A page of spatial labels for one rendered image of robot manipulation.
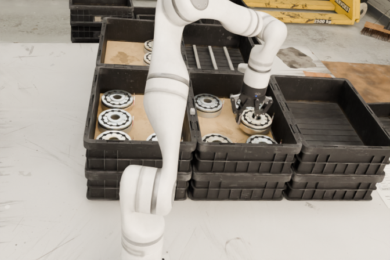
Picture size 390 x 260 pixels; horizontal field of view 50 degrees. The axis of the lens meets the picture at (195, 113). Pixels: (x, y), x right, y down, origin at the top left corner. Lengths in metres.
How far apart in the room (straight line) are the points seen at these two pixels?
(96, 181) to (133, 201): 0.41
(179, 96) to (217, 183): 0.46
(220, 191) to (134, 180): 0.50
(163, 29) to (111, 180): 0.47
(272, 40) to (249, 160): 0.34
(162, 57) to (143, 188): 0.28
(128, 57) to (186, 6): 0.82
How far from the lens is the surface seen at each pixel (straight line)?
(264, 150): 1.18
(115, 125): 1.29
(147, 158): 1.16
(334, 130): 1.51
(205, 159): 1.18
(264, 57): 1.20
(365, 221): 1.43
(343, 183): 1.39
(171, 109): 0.85
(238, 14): 1.06
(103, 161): 1.17
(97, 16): 2.82
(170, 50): 0.92
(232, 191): 1.29
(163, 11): 0.97
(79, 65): 1.91
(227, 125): 1.39
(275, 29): 1.16
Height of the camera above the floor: 1.65
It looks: 35 degrees down
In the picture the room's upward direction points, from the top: 8 degrees clockwise
